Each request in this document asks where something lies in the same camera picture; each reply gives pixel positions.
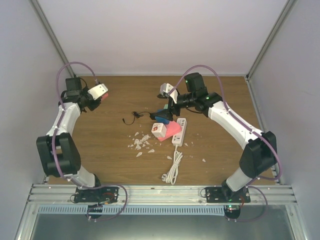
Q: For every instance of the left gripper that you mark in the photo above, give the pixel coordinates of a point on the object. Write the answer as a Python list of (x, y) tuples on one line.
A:
[(92, 107)]

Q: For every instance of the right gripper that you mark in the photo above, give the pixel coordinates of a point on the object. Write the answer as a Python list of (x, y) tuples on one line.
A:
[(167, 112)]

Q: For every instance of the blue cube socket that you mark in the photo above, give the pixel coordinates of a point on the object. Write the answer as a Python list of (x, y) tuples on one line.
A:
[(162, 117)]

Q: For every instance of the small pink plug adapter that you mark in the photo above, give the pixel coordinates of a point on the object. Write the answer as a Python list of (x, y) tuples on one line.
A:
[(103, 97)]

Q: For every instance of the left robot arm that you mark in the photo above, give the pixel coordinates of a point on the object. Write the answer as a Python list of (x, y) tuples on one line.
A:
[(57, 150)]

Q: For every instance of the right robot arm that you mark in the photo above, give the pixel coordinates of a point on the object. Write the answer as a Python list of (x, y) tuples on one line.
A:
[(259, 148)]

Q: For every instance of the large pink socket block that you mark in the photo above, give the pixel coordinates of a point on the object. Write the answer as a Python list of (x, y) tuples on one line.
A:
[(172, 128)]

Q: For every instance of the white tiger cube socket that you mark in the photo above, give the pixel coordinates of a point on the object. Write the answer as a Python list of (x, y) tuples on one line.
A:
[(159, 130)]

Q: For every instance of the black power adapter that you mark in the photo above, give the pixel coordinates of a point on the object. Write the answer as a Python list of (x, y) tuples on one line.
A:
[(153, 115)]

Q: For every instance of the white power strip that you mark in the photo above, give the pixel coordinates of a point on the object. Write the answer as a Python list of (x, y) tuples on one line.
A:
[(178, 138)]

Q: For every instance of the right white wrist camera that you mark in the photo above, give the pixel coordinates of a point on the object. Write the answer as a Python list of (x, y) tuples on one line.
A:
[(167, 91)]

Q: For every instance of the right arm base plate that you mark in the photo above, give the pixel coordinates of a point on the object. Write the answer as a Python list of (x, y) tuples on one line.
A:
[(217, 194)]

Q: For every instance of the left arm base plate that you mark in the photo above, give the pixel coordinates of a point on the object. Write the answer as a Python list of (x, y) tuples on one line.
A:
[(99, 196)]

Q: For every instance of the aluminium front rail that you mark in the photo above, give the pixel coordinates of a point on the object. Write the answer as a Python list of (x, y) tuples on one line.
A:
[(168, 195)]

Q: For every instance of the left aluminium frame post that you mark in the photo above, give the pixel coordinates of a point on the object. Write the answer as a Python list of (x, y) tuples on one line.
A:
[(48, 28)]

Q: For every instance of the aluminium frame post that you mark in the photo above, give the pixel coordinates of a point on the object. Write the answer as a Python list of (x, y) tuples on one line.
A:
[(48, 28), (287, 8)]

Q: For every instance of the grey slotted cable duct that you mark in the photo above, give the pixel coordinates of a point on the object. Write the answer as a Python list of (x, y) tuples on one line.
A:
[(138, 209)]

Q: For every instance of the right aluminium frame post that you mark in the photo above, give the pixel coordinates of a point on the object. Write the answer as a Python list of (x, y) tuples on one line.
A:
[(287, 8)]

